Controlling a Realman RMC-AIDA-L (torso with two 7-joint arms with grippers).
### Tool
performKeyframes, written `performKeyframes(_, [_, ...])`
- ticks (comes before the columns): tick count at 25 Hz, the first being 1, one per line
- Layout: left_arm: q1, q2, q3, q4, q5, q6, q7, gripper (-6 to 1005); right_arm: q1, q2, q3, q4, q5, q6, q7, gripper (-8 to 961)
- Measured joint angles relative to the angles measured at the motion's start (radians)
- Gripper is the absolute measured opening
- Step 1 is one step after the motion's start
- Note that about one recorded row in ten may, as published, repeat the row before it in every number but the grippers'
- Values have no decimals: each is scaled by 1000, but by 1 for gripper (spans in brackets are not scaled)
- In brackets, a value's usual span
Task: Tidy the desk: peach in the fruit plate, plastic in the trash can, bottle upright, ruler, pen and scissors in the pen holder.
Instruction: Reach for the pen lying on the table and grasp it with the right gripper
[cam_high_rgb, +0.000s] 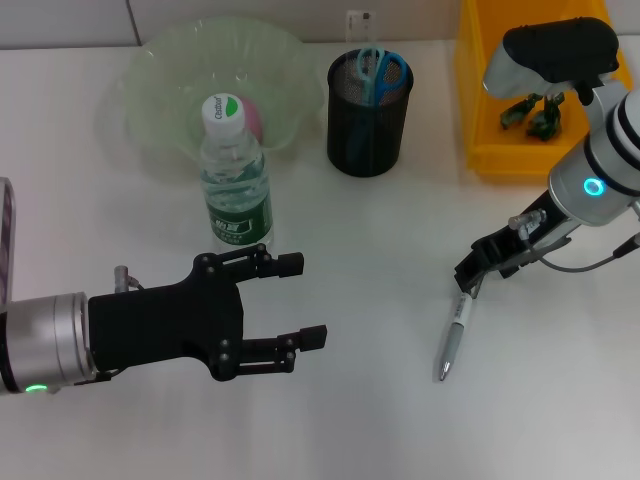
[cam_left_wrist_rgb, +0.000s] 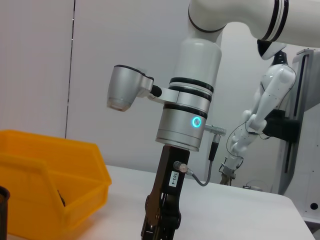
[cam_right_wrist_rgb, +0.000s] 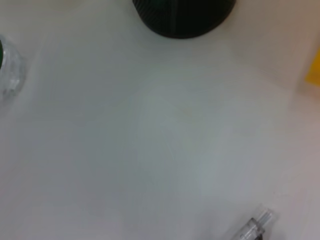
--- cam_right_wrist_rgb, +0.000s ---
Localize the clear water bottle green label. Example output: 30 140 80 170
0 34 27 100

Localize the silver retractable pen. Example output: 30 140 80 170
231 203 275 240

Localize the yellow plastic bin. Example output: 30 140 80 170
304 48 320 87

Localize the black mesh pen holder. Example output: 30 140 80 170
131 0 237 40

